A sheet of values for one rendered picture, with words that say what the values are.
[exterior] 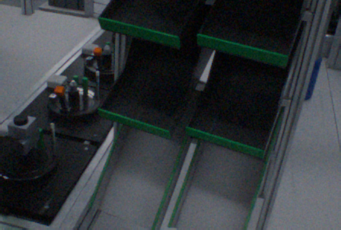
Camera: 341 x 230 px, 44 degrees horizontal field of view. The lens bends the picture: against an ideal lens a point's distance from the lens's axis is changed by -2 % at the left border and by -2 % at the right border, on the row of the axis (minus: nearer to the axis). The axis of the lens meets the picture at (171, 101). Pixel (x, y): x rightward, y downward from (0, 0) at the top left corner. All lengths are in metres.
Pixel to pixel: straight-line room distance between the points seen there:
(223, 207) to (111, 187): 0.22
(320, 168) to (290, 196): 0.16
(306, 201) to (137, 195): 0.49
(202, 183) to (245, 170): 0.08
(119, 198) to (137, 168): 0.07
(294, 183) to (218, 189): 0.41
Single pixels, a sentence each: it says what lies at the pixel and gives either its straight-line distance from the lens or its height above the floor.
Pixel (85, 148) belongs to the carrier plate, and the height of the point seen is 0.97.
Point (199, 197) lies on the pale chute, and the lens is 0.82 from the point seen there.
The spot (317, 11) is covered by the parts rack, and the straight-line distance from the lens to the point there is 0.71.
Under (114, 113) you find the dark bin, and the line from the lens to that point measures 0.74.
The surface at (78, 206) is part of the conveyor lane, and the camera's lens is 0.90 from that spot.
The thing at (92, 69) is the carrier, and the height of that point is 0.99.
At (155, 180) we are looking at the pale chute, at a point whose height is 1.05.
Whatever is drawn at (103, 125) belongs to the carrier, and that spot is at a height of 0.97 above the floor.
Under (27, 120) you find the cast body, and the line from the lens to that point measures 0.92.
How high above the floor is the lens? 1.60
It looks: 31 degrees down
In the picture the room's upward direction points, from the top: 6 degrees clockwise
